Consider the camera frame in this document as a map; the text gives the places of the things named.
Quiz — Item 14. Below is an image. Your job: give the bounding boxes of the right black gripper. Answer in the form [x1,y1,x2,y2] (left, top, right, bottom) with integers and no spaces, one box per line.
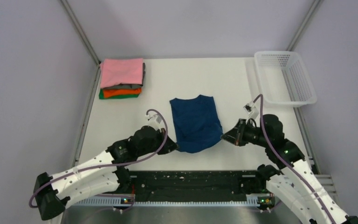
[220,118,270,147]

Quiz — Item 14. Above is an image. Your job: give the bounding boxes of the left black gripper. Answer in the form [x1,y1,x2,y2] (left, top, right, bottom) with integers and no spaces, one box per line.
[138,127,179,156]

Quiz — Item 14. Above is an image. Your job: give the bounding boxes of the dark blue t shirt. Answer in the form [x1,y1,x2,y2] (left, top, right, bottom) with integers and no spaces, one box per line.
[170,95,223,154]

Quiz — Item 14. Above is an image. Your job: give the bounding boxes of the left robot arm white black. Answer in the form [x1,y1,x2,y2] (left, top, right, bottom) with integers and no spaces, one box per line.
[28,126,179,221]

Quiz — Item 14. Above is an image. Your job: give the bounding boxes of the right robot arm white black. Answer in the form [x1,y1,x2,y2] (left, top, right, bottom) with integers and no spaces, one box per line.
[221,114,358,224]

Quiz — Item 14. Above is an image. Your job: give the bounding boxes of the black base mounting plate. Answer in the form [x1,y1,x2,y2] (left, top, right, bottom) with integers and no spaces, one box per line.
[102,170,286,203]

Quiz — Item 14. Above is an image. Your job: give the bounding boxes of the grey folded t shirt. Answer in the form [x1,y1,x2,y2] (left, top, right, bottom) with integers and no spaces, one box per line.
[108,63,146,90]

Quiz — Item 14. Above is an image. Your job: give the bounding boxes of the orange folded t shirt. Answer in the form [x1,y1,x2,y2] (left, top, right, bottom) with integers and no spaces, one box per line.
[103,88,143,99]

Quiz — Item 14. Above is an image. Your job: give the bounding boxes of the green folded t shirt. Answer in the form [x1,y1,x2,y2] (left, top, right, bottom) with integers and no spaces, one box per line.
[98,89,140,100]

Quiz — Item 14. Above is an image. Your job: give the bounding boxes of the white plastic basket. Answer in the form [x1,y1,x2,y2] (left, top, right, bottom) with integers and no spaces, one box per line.
[254,51,317,108]

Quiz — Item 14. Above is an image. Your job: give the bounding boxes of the pink folded t shirt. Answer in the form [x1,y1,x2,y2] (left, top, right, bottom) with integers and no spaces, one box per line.
[100,58,144,88]

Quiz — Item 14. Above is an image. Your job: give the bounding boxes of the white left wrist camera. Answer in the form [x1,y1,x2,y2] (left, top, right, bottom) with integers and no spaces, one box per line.
[145,114,162,130]

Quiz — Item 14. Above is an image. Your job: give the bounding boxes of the white slotted cable duct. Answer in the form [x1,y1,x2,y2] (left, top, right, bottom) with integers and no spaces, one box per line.
[73,196,260,207]

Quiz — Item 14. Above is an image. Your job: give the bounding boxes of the aluminium frame rail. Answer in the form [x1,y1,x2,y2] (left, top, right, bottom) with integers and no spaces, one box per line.
[55,175,337,197]

